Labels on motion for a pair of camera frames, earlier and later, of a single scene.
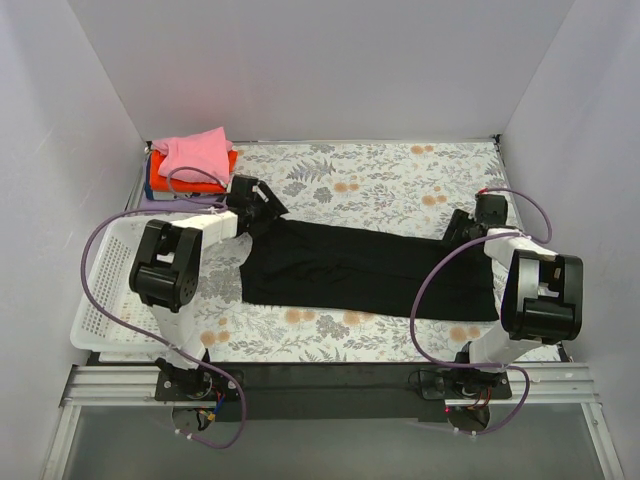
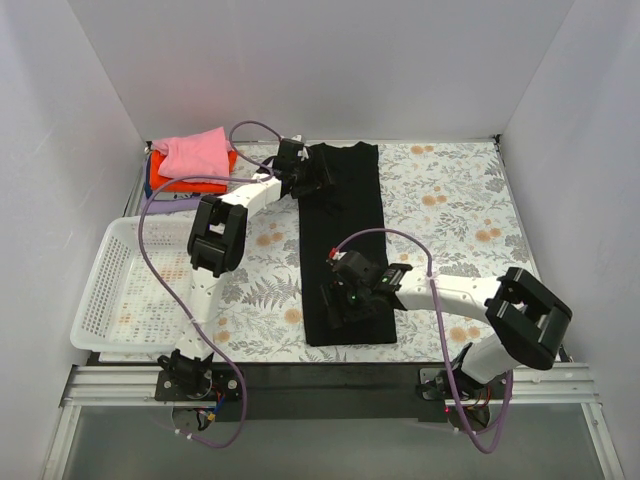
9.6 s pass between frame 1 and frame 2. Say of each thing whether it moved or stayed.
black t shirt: moved
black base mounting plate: stayed
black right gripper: moved
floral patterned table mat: stayed
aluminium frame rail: stayed
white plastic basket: stayed
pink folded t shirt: stayed
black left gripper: moved
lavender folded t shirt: stayed
